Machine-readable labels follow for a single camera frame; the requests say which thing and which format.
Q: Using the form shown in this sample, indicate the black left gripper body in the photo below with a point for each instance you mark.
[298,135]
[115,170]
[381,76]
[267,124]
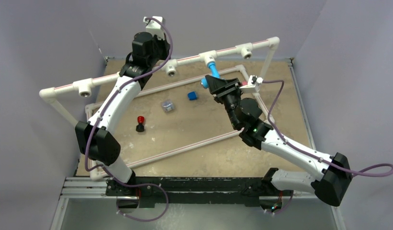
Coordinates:
[160,47]

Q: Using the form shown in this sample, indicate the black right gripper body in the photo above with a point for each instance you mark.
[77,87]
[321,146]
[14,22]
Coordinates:
[230,100]

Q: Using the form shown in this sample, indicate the blue water faucet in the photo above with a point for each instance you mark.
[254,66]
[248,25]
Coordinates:
[214,73]

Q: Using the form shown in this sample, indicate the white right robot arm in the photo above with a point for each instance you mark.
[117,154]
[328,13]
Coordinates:
[323,175]

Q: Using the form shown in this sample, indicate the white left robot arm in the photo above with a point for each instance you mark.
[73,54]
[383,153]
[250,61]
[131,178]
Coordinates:
[95,137]

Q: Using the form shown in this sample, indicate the blue rectangular box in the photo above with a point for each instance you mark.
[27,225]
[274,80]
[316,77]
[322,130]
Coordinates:
[192,96]

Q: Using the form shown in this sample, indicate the clear box of clips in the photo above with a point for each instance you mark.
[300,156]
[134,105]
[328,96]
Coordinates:
[168,106]

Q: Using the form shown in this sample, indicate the red black stamp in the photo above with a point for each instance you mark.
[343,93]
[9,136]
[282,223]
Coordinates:
[140,126]

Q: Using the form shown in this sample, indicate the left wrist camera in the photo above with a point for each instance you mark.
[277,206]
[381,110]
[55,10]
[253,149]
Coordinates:
[153,28]

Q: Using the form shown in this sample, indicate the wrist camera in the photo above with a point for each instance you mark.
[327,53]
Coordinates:
[252,85]
[153,28]

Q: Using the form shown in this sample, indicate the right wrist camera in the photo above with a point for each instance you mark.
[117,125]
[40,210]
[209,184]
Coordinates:
[252,85]

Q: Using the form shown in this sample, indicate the white PVC pipe frame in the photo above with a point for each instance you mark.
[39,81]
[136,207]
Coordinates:
[174,91]

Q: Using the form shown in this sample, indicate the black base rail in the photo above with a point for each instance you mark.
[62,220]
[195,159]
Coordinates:
[247,191]

